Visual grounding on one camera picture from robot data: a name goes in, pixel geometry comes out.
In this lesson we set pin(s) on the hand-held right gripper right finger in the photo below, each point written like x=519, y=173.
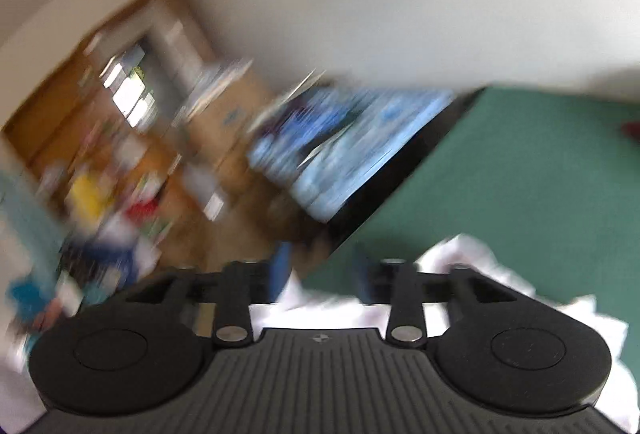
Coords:
x=362, y=274

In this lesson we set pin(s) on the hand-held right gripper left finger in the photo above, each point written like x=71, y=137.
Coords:
x=280, y=271

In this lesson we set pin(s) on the white towel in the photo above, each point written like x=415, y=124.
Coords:
x=470, y=251

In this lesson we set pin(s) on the blue patterned pack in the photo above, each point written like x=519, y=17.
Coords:
x=350, y=148

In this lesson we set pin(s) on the cardboard box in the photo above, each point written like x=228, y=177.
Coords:
x=225, y=123

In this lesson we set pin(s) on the green blanket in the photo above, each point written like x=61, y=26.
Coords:
x=500, y=163

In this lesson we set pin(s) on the wooden cabinet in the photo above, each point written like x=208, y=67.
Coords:
x=55, y=103

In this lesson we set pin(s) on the dark red garment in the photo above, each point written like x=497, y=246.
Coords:
x=631, y=129

